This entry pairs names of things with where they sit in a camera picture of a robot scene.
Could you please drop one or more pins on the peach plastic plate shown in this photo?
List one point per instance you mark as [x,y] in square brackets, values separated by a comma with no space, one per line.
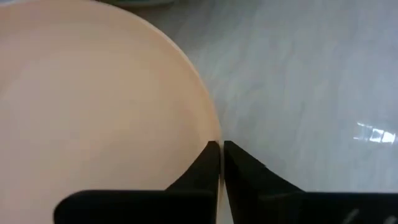
[93,102]

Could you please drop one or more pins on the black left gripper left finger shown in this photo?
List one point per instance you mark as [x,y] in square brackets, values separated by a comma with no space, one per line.
[199,189]

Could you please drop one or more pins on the white table mat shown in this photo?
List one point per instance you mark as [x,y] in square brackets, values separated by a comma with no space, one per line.
[295,93]

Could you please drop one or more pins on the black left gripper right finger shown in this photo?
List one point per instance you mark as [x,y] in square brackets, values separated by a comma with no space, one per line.
[248,193]

